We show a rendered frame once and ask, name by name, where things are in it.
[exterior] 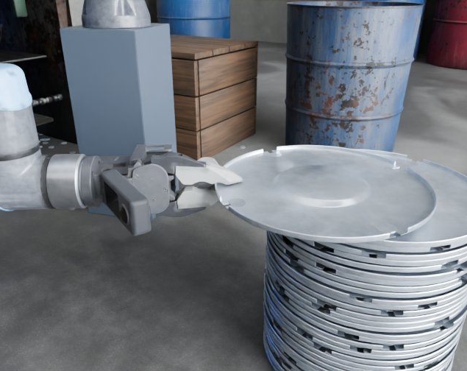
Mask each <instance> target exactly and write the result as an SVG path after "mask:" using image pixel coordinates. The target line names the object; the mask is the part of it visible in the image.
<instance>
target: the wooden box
mask: <svg viewBox="0 0 467 371"><path fill-rule="evenodd" d="M170 39H171V65H172V77H173V90H174V115H175V127H176V141H177V153H181V154H183V155H187V156H188V157H190V158H193V159H194V160H198V159H200V158H204V157H209V158H210V157H212V156H214V155H216V154H218V153H219V152H221V151H223V150H225V149H227V148H229V147H231V146H233V145H235V144H236V143H238V142H240V141H242V140H244V139H246V138H248V137H250V136H251V135H254V134H255V133H256V112H257V107H255V106H256V105H257V78H256V77H257V47H254V46H258V40H240V39H230V38H211V37H200V36H190V35H170Z"/></svg>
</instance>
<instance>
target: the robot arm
mask: <svg viewBox="0 0 467 371"><path fill-rule="evenodd" d="M82 26H83V27H85V28H93V29H127V28H138V27H149V26H151V18H150V14H149V11H148V8H147V6H146V3H145V1H144V0H84V4H83V8H82ZM172 146H173V144H139V145H137V146H136V148H135V151H134V152H133V154H132V155H127V156H97V155H94V156H86V155H84V154H61V155H42V154H41V151H40V144H39V140H38V133H37V129H36V125H35V118H34V114H33V110H32V96H31V94H30V92H29V90H28V87H27V83H26V78H25V75H24V72H23V70H22V69H21V68H20V67H18V66H16V65H13V64H9V63H0V210H2V211H14V210H29V209H58V208H68V209H69V210H70V211H72V210H75V208H86V207H99V206H100V205H101V203H102V200H103V203H104V204H105V205H106V206H107V207H108V208H109V209H110V210H111V211H112V212H113V214H114V215H115V216H116V217H117V218H118V219H119V220H120V222H121V223H122V224H123V225H124V226H125V227H126V228H127V230H128V231H129V232H130V233H131V234H132V235H134V236H136V235H140V234H142V233H147V232H149V231H150V230H151V220H150V213H155V214H156V217H161V216H165V217H170V218H180V217H185V216H189V215H191V214H194V213H197V212H199V211H203V210H205V209H207V208H208V207H210V206H212V205H215V204H217V203H220V202H221V201H220V200H219V198H218V196H217V194H216V192H215V183H223V184H226V185H227V186H230V185H234V184H237V183H242V182H243V179H242V177H240V176H239V175H238V174H236V173H234V172H233V171H231V170H229V169H227V168H224V167H222V166H219V165H218V163H217V162H216V160H215V159H214V158H209V157H204V158H200V159H198V160H194V159H193V158H190V157H188V156H187V155H183V154H181V153H177V152H173V151H171V150H172ZM146 147H164V149H146ZM176 176H177V177H178V179H179V180H180V181H181V183H182V184H184V185H193V184H194V183H197V182H204V183H200V184H199V185H198V186H197V187H194V186H185V187H184V188H183V189H180V190H178V191H177V186H176ZM176 194H177V197H176Z"/></svg>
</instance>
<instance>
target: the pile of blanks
mask: <svg viewBox="0 0 467 371"><path fill-rule="evenodd" d="M266 237H267V245H266V263H265V274H264V301H263V309H264V330H263V343H264V348H265V352H266V355H267V357H268V360H269V362H270V363H271V366H272V367H273V369H274V371H451V368H452V363H453V358H454V352H455V350H456V348H457V345H458V342H459V339H460V334H461V330H462V327H463V323H464V322H465V319H466V314H467V240H465V241H462V242H458V243H456V244H449V245H444V246H439V247H386V246H380V245H375V244H366V243H362V242H360V243H332V242H322V241H310V240H304V239H300V238H293V237H290V236H284V235H280V234H278V233H273V232H271V231H268V230H267V231H266Z"/></svg>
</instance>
